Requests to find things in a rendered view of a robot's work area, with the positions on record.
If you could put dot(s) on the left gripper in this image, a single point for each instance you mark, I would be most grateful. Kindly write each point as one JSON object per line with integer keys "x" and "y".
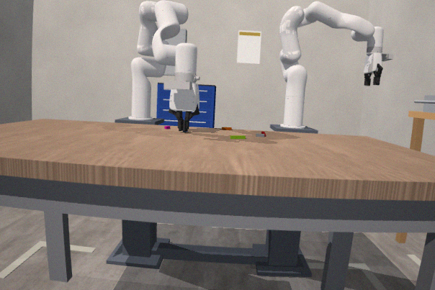
{"x": 373, "y": 65}

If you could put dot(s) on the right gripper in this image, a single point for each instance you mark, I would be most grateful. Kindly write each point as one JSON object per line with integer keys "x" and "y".
{"x": 186, "y": 101}

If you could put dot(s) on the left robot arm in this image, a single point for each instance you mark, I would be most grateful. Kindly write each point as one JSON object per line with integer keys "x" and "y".
{"x": 296, "y": 76}

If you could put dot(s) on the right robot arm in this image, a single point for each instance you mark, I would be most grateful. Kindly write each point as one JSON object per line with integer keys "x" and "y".
{"x": 153, "y": 42}

